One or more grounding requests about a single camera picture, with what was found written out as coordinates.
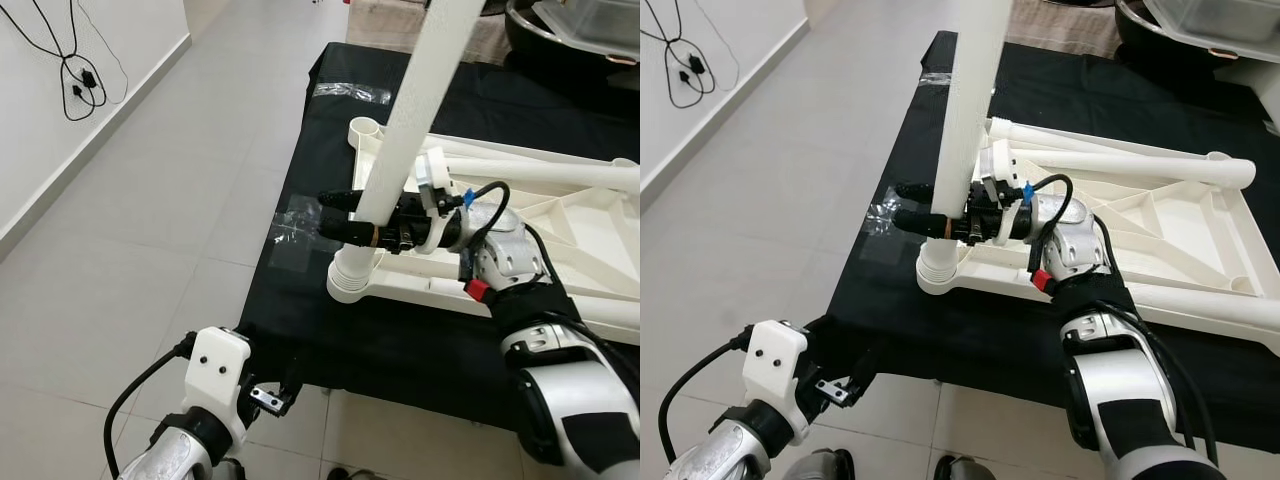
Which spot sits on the black tablecloth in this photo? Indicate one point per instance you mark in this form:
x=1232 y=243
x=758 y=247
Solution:
x=330 y=330
x=900 y=320

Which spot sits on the grey robot right foot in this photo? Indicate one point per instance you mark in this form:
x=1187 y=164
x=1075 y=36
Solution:
x=960 y=470
x=355 y=473

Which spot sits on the black round pan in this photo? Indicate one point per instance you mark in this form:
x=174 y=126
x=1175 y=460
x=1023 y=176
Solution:
x=1150 y=40
x=540 y=40

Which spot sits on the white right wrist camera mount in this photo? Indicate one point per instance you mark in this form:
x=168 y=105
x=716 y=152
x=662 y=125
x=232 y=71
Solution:
x=432 y=170
x=1000 y=160

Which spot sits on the clear tape strip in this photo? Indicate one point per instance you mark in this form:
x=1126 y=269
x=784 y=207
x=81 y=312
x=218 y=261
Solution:
x=938 y=79
x=350 y=93

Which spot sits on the crumpled clear tape patch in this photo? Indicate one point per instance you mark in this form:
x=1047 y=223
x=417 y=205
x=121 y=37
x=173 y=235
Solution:
x=300 y=225
x=885 y=215

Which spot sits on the grey robot foot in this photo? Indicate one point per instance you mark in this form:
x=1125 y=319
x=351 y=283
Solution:
x=355 y=473
x=228 y=470
x=820 y=467
x=960 y=470

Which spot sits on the grey robot left foot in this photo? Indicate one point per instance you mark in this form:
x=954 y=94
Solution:
x=820 y=467
x=228 y=470

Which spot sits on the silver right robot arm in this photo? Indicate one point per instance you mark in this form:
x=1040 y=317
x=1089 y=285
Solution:
x=570 y=400
x=1120 y=400

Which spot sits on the beige textured cloth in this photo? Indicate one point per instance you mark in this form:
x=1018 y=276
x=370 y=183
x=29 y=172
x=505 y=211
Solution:
x=400 y=30
x=1060 y=25

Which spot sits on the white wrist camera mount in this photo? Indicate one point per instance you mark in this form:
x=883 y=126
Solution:
x=775 y=365
x=215 y=375
x=432 y=170
x=1000 y=160

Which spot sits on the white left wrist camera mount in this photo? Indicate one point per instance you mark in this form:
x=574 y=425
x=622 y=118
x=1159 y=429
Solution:
x=775 y=365
x=215 y=375

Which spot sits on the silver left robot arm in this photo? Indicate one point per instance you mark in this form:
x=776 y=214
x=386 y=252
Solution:
x=715 y=460
x=165 y=460

